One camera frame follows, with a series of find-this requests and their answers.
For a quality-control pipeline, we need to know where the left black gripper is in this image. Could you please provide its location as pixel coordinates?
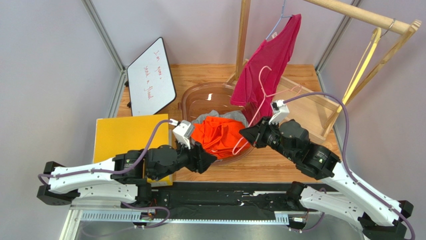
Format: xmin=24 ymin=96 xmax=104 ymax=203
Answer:
xmin=152 ymin=136 xmax=218 ymax=182

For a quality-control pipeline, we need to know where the grey t shirt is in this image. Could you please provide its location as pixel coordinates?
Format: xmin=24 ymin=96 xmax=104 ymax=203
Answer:
xmin=191 ymin=110 xmax=249 ymax=127

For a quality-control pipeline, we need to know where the orange t shirt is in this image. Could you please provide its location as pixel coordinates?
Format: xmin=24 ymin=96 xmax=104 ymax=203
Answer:
xmin=191 ymin=116 xmax=250 ymax=160

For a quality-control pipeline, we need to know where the pink wire hanger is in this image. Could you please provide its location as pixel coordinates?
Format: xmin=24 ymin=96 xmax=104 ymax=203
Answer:
xmin=232 ymin=65 xmax=302 ymax=156

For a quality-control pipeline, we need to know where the yellow plastic hanger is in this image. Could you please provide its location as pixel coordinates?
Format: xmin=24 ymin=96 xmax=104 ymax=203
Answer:
xmin=342 ymin=18 xmax=396 ymax=104

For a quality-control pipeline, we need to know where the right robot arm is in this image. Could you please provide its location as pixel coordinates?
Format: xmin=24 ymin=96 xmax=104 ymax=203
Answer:
xmin=239 ymin=117 xmax=416 ymax=240

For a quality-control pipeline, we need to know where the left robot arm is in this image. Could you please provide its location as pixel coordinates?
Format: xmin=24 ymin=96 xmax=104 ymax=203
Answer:
xmin=36 ymin=142 xmax=217 ymax=208

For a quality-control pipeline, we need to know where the magenta t shirt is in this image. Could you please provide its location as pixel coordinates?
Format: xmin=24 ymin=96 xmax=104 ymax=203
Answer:
xmin=230 ymin=14 xmax=302 ymax=125

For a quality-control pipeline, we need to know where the clear pink plastic basket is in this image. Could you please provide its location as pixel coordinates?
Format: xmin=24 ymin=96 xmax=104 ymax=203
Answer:
xmin=181 ymin=82 xmax=254 ymax=165

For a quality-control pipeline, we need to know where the wooden clothes rack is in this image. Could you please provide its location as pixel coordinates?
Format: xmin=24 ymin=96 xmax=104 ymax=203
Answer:
xmin=227 ymin=0 xmax=422 ymax=144

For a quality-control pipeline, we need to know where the white dry-erase board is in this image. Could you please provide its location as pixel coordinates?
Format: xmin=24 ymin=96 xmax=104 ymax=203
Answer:
xmin=127 ymin=37 xmax=177 ymax=116

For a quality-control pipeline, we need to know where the yellow flat box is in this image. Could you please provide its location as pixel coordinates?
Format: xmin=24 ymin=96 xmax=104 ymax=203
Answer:
xmin=93 ymin=113 xmax=174 ymax=187

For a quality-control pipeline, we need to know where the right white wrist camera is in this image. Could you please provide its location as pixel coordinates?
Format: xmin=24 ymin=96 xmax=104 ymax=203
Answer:
xmin=268 ymin=99 xmax=290 ymax=125

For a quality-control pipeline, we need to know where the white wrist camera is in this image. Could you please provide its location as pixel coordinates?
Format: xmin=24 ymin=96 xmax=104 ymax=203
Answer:
xmin=170 ymin=119 xmax=195 ymax=150
xmin=268 ymin=99 xmax=290 ymax=125

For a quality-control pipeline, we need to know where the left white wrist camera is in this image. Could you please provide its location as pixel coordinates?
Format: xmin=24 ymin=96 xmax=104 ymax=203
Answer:
xmin=170 ymin=119 xmax=195 ymax=150

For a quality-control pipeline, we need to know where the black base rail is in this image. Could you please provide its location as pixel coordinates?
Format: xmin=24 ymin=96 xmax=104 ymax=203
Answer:
xmin=146 ymin=182 xmax=309 ymax=221

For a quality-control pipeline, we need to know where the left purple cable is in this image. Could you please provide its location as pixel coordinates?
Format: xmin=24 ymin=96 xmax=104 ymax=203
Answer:
xmin=37 ymin=119 xmax=177 ymax=187

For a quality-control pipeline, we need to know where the purple cable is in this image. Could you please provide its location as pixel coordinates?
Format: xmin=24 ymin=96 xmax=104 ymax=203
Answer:
xmin=282 ymin=91 xmax=417 ymax=240
xmin=37 ymin=119 xmax=177 ymax=187

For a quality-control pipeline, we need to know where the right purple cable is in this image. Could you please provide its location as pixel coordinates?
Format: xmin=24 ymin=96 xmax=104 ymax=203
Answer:
xmin=282 ymin=91 xmax=417 ymax=240

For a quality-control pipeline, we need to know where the blue wire hanger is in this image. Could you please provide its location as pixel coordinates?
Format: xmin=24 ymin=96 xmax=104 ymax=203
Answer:
xmin=265 ymin=0 xmax=293 ymax=41

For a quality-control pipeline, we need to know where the right aluminium frame post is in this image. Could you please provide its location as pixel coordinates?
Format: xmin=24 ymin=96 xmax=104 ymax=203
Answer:
xmin=315 ymin=14 xmax=360 ymax=97

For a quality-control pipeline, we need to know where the aluminium frame post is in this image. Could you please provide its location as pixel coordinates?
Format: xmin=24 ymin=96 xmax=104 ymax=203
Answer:
xmin=81 ymin=0 xmax=127 ymax=118
xmin=315 ymin=14 xmax=360 ymax=97

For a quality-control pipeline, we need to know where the left aluminium frame post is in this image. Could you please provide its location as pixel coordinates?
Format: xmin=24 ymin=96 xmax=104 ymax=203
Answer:
xmin=81 ymin=0 xmax=127 ymax=118

